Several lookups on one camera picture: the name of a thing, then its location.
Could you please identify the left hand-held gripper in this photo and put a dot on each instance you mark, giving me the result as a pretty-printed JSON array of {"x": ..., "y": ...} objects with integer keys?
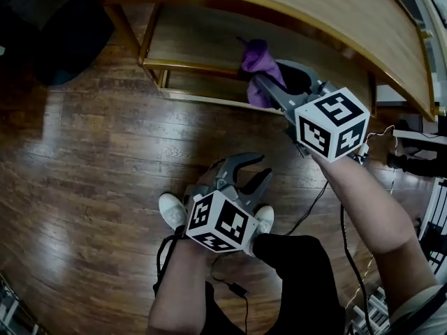
[{"x": 220, "y": 222}]

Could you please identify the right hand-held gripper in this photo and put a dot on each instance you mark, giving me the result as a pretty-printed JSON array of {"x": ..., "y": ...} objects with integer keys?
[{"x": 331, "y": 124}]

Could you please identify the purple cloth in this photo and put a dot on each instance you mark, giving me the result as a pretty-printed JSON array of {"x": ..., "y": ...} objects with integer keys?
[{"x": 258, "y": 58}]

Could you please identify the low wooden shelf unit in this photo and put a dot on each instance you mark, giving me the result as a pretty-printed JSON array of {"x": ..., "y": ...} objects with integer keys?
[{"x": 314, "y": 9}]

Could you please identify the person's right forearm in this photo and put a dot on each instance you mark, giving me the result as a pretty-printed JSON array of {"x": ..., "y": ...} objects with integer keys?
[{"x": 370, "y": 215}]

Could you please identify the person's left forearm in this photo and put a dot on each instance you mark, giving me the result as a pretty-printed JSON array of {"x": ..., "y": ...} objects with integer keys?
[{"x": 181, "y": 291}]

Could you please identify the person's right white shoe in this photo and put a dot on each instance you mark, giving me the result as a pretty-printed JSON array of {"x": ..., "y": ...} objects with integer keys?
[{"x": 263, "y": 220}]

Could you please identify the person's white shoe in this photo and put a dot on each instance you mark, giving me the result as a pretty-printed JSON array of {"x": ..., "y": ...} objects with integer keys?
[
  {"x": 173, "y": 211},
  {"x": 263, "y": 220}
]

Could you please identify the person's left white shoe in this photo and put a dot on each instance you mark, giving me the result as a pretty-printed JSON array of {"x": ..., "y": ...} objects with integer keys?
[{"x": 173, "y": 211}]

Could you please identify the person's left hand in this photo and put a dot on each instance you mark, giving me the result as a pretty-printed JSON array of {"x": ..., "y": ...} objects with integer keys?
[{"x": 209, "y": 176}]

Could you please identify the person's black trousers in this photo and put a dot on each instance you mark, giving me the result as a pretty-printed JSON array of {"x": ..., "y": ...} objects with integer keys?
[{"x": 300, "y": 284}]

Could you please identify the white slatted rack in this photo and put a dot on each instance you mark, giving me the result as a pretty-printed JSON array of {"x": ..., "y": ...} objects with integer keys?
[{"x": 434, "y": 222}]

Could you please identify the person's white shirt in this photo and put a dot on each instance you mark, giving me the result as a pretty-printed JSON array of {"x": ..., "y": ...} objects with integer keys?
[{"x": 419, "y": 312}]

